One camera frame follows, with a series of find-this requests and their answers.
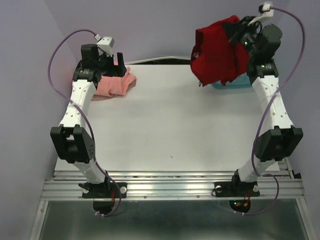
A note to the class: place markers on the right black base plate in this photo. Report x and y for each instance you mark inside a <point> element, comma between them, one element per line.
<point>226,189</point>

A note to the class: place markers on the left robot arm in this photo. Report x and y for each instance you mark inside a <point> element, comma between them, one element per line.
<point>73,138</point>

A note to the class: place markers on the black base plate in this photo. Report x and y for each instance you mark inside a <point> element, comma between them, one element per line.
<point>226,189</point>
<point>103,190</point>

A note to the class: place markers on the red pleated skirt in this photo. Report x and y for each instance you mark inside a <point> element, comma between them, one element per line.
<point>213,58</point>

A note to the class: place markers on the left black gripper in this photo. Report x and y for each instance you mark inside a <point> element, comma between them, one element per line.
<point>114,71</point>

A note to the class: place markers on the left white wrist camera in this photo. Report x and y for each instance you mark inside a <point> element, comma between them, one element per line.
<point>106,42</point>

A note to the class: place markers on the aluminium rail frame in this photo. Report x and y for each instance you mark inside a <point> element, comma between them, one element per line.
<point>172,186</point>

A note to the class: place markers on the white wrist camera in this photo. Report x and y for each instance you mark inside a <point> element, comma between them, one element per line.
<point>106,42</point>
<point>265,13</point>

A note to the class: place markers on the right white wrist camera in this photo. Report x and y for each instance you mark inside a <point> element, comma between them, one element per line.
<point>265,13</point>

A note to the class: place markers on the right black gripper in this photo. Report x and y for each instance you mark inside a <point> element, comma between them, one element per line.
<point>234,30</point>

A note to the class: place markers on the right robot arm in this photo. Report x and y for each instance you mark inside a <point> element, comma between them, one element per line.
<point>276,137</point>

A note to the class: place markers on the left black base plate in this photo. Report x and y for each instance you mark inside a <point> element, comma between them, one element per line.
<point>103,190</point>

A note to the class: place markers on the teal plastic bin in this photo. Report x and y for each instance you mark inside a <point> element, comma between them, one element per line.
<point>241,82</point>

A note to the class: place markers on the pink folded skirt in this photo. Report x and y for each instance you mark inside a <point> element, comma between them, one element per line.
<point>116,86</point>

